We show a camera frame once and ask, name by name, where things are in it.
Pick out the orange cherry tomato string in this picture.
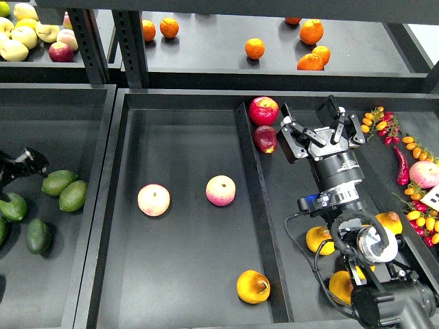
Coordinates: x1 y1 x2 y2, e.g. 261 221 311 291
401 133 439 165

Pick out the orange on shelf top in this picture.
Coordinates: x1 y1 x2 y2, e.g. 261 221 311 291
285 17 302 25

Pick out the orange on shelf front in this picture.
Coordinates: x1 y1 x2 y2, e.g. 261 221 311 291
296 53 324 71

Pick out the pink apple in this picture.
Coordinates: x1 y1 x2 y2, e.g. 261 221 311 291
206 175 236 206
137 184 171 217

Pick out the green avocado left edge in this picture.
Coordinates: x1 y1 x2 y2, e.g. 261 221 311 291
0 216 10 245

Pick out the cherry tomato bunch lower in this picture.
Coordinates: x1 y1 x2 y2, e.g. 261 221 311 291
393 182 438 248

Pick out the pale apple on shelf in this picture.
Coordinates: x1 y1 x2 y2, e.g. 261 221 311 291
11 26 38 49

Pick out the yellow green apple shelf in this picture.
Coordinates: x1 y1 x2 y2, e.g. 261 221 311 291
35 22 60 43

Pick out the cherry tomato bunch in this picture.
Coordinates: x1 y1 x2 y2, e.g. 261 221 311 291
360 106 400 145
393 182 438 248

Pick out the pink apple right edge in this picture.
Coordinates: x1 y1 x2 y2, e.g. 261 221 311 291
409 160 438 188

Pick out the pale pear front left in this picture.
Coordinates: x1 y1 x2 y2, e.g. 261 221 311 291
1 40 29 62

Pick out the yellow pear bottom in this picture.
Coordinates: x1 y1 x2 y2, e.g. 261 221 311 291
329 271 353 306

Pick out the orange on shelf right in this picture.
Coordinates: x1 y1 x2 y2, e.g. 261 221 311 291
312 45 331 66

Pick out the large orange on shelf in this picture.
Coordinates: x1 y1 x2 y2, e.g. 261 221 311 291
299 19 324 45

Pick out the green avocado far left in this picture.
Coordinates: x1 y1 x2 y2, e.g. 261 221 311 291
1 193 28 221

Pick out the red apple on shelf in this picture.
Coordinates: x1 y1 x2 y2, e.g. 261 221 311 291
49 42 74 62

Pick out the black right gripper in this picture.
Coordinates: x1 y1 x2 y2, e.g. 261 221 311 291
276 95 365 191

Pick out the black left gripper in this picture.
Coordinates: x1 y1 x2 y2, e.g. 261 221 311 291
1 147 49 187

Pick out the dark green avocado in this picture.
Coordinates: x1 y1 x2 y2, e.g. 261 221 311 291
25 218 52 254

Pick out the dark red apple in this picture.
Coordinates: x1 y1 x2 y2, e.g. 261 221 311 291
253 125 278 154

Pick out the black divider left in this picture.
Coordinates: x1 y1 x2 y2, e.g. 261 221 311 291
234 102 294 323

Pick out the pink apple centre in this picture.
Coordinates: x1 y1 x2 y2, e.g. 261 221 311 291
206 175 236 206

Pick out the black shelf rack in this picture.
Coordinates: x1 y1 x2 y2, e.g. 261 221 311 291
1 1 438 93

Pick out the bright red apple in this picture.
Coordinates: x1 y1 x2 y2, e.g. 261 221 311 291
249 97 279 126

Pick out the black left tray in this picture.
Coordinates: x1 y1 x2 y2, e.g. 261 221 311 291
1 84 116 328

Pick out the cherry tomato bunch upper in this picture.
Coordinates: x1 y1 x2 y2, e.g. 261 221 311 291
360 106 400 145

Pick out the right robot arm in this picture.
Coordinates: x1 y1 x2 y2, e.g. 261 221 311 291
276 96 438 328

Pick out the red chili pepper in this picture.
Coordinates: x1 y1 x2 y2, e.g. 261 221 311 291
393 146 410 186

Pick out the yellow pear middle hidden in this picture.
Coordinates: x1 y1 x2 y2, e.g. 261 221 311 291
355 265 375 280

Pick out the peach on shelf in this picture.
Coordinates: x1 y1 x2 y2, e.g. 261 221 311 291
56 29 79 52

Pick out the pink apple left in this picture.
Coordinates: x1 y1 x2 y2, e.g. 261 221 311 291
137 184 171 217

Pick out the orange on shelf centre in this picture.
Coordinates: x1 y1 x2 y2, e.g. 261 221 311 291
245 38 265 60

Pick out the green avocado upper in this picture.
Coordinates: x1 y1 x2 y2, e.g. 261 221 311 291
41 170 78 197

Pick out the yellow lemon on shelf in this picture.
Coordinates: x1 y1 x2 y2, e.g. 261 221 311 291
15 18 38 31

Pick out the white label card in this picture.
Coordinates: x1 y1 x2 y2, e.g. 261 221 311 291
421 185 439 211

